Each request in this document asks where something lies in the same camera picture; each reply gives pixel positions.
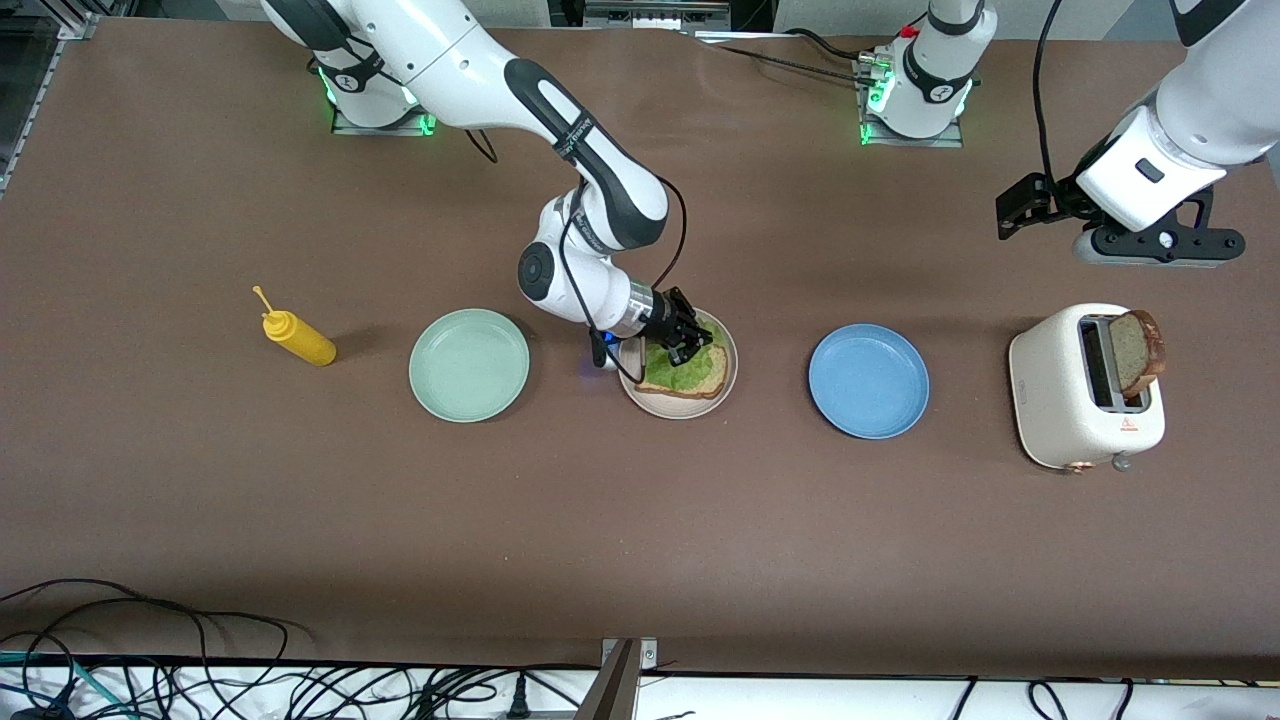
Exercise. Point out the mint green plate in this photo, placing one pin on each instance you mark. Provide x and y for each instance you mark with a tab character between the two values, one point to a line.
468	365

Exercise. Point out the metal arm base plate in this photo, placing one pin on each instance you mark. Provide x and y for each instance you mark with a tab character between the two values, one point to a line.
955	138
345	125

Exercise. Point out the white toaster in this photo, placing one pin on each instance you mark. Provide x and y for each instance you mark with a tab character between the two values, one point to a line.
1050	390

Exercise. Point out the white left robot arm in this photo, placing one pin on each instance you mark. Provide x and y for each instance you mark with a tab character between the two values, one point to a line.
935	70

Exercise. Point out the black left camera bracket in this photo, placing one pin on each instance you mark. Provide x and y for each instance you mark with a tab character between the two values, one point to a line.
1165	240

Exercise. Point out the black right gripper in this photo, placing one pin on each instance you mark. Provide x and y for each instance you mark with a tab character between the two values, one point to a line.
664	319

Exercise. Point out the blue plate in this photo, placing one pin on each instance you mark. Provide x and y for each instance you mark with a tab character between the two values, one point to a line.
868	381

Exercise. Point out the grey metal post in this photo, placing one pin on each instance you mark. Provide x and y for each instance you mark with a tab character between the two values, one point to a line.
612	695

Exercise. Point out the silver aluminium rail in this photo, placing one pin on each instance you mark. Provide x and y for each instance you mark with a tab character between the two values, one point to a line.
650	15

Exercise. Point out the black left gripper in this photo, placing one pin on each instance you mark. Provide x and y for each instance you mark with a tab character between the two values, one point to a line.
1053	196

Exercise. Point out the black power plug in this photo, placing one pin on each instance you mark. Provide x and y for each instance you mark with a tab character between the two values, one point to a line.
518	702

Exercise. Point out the brown toast bread slice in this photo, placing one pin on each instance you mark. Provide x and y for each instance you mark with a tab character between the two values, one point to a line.
690	394
1130	355

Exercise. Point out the beige plate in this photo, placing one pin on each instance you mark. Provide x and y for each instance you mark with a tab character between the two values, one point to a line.
680	410

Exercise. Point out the flat silver strip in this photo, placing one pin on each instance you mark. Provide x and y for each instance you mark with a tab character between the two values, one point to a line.
740	38

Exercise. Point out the yellow squeeze bottle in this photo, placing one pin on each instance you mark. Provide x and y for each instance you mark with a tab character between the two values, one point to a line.
300	340

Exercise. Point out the green lettuce leaf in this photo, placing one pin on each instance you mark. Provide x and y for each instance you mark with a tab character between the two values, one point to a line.
690	375

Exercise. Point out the aluminium frame profile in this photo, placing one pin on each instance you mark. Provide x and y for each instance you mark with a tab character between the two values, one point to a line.
78	25

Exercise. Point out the small silver bracket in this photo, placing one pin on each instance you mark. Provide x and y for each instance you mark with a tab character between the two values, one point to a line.
648	655

